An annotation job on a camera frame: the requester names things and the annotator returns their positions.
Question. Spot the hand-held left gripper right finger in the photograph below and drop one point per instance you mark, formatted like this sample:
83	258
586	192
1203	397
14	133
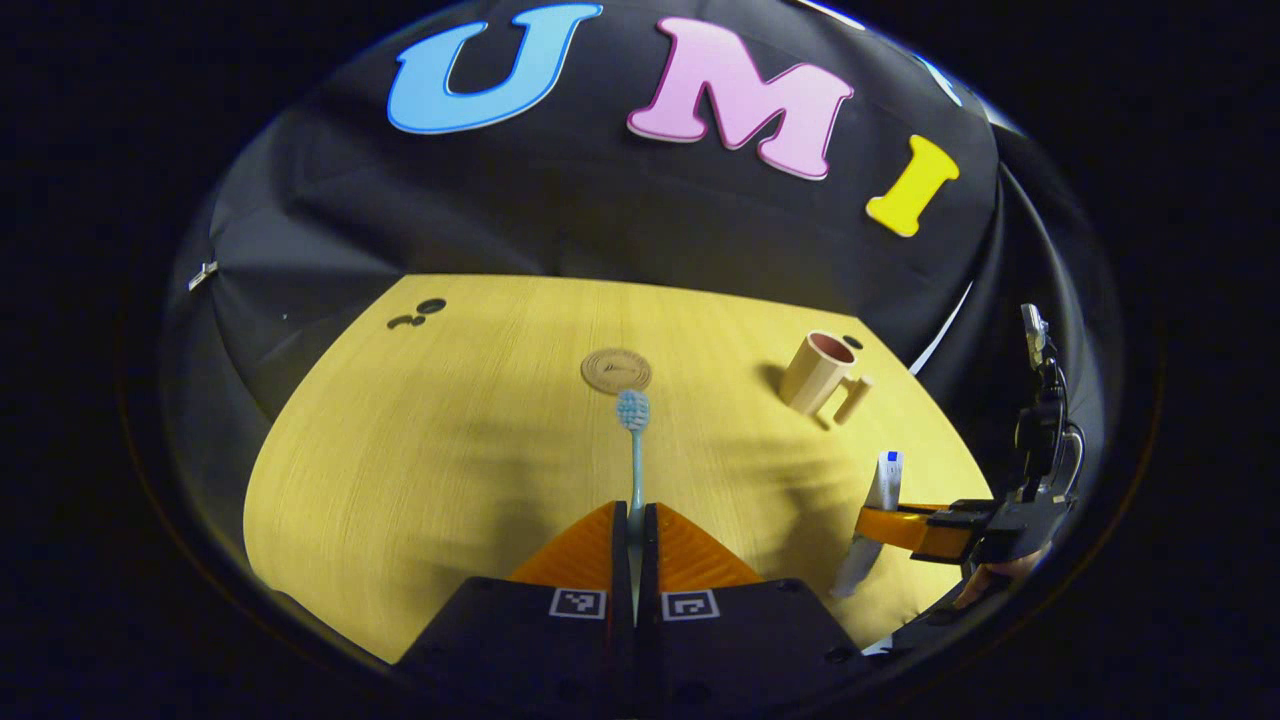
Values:
648	565

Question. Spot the round wooden coaster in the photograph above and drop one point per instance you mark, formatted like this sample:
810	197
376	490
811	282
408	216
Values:
616	370

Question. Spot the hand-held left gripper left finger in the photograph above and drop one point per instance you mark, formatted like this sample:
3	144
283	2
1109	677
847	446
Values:
620	565

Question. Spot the small white clip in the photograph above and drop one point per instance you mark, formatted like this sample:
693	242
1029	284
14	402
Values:
203	275

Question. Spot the black backdrop cloth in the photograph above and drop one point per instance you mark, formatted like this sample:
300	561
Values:
600	200

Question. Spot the light blue toothbrush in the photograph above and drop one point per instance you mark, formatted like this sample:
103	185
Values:
633	412

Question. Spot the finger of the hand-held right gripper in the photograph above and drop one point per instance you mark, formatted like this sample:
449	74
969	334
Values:
930	535

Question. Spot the white toothpaste tube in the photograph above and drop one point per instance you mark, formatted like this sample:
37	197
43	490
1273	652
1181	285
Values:
885	480

